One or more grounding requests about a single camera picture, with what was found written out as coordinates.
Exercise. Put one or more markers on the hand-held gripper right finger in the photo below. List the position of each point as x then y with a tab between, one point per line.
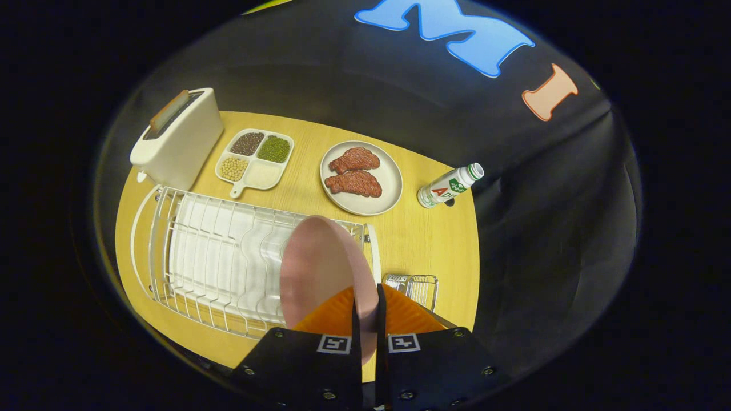
381	354

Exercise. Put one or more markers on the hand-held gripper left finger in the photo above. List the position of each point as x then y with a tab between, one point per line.
357	348

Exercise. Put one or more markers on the pink plate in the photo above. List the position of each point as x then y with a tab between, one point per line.
320	268

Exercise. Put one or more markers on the beige round plate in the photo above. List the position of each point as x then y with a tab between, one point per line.
391	177

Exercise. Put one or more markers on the red meat slice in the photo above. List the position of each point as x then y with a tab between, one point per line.
354	184
354	160

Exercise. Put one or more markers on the white ribbed drain tray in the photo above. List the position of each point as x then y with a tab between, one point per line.
217	251

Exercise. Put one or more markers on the white green label drink bottle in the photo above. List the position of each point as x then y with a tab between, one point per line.
445	188

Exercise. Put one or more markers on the white rice heap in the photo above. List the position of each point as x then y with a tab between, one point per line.
264	174

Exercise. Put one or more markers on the white divided tray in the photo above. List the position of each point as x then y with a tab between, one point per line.
236	190

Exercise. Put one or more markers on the black backdrop cloth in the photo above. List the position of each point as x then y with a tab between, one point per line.
542	228

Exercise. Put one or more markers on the green beans heap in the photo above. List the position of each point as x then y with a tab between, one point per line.
274	149

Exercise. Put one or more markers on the yellow beans heap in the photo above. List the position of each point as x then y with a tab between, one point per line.
234	169

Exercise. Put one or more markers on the dark brown beans heap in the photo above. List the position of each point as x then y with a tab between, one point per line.
248	144

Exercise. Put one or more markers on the white toaster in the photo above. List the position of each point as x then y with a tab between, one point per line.
183	148

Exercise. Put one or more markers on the toast slice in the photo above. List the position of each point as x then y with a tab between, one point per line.
168	111

